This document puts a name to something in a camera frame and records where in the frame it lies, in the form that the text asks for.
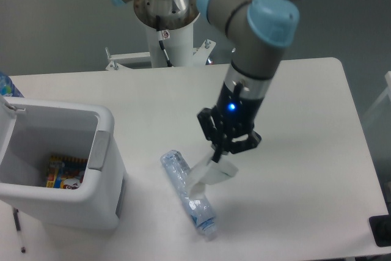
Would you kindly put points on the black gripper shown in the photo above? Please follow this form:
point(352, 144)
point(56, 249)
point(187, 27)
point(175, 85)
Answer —
point(232, 117)

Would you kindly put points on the clear plastic wrapper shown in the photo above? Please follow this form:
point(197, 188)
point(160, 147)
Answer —
point(207, 172)

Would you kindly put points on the crushed clear plastic bottle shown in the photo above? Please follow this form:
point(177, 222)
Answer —
point(200, 210)

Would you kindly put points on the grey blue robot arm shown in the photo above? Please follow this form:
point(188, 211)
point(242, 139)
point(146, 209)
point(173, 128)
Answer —
point(261, 30)

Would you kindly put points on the white plastic trash can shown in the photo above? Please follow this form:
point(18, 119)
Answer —
point(32, 131)

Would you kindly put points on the colourful snack wrapper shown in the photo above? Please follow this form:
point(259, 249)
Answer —
point(65, 172)

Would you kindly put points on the black table clamp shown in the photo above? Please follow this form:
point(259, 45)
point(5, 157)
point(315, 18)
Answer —
point(380, 227)

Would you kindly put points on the blue water bottle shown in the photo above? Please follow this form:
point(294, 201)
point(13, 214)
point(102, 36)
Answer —
point(8, 89)

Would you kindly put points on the black pen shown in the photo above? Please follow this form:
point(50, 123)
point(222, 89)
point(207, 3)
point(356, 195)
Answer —
point(18, 230)

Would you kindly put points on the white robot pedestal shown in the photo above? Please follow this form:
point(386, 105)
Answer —
point(169, 28)

